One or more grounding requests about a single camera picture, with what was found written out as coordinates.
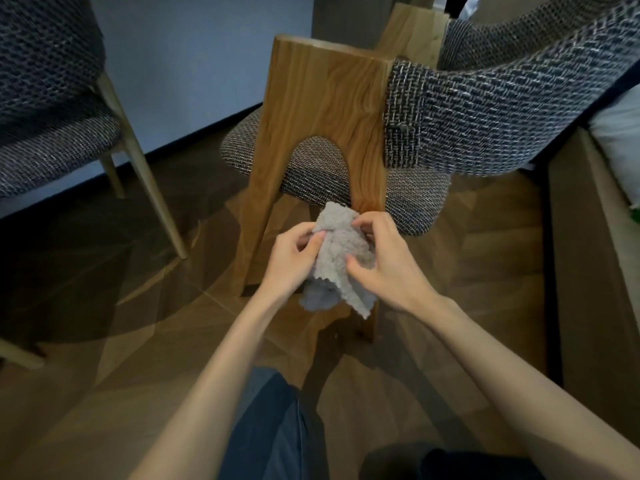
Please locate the wooden chair with tweed upholstery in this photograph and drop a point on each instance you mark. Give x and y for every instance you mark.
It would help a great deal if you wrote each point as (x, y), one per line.
(380, 119)

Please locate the person's blue jeans leg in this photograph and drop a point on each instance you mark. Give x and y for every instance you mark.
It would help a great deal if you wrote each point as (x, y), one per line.
(272, 427)

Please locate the person's left hand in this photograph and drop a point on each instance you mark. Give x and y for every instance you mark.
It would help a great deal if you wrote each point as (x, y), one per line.
(287, 258)

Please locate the person's right thumb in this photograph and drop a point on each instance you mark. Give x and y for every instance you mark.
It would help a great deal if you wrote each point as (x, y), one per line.
(362, 272)

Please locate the person's right forearm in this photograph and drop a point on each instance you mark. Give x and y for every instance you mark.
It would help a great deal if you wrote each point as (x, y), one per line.
(530, 389)

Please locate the person's right hand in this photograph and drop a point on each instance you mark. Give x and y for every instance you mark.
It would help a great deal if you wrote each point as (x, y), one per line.
(395, 272)

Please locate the grey cleaning cloth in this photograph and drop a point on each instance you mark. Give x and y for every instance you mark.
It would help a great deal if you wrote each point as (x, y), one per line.
(340, 259)

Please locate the light wood tweed chair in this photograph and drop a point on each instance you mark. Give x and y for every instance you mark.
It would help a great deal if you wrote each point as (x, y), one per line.
(55, 109)

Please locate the white cushion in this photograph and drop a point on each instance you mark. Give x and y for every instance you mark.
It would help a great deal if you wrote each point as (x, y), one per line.
(617, 144)

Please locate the person's left forearm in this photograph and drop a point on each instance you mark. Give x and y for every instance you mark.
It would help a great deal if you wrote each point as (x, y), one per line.
(200, 389)

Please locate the person's left thumb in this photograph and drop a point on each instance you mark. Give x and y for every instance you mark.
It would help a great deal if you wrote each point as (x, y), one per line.
(314, 249)

